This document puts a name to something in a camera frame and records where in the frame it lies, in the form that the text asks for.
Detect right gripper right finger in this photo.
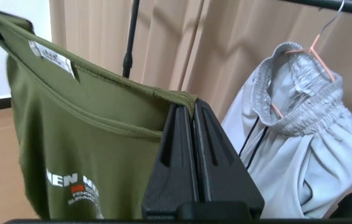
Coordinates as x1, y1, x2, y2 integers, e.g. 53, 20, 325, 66
193, 98, 265, 219

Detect beige curtain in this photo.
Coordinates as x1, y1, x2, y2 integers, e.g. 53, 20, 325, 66
48, 0, 352, 219

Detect green garment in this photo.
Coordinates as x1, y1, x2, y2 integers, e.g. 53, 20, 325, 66
0, 5, 199, 220

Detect pale grey shorts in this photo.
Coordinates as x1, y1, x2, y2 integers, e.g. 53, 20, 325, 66
221, 41, 352, 220

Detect pink clothes hanger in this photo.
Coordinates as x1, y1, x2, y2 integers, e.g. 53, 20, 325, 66
270, 0, 346, 121

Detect black clothes rack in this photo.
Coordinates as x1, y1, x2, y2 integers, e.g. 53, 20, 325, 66
121, 0, 352, 219

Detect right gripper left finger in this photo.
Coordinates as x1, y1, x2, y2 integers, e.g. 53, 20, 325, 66
141, 102, 200, 219

